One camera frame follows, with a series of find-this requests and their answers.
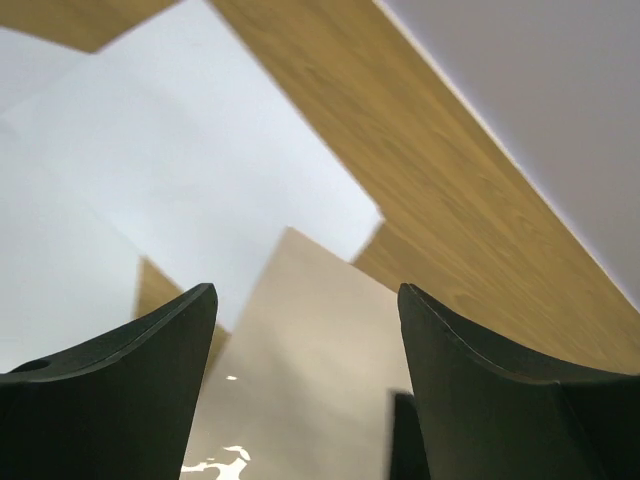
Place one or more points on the tan paper folder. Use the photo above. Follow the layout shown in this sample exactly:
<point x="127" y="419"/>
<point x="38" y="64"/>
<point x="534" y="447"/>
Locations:
<point x="313" y="382"/>

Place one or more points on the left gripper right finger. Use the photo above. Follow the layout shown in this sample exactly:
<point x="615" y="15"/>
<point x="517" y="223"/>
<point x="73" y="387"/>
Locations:
<point x="482" y="406"/>

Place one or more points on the white paper sheet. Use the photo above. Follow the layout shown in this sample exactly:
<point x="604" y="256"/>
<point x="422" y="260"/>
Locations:
<point x="271" y="170"/>
<point x="60" y="200"/>

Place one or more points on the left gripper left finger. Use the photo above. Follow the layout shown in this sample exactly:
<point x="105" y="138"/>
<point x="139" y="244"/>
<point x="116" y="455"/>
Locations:
<point x="118" y="406"/>

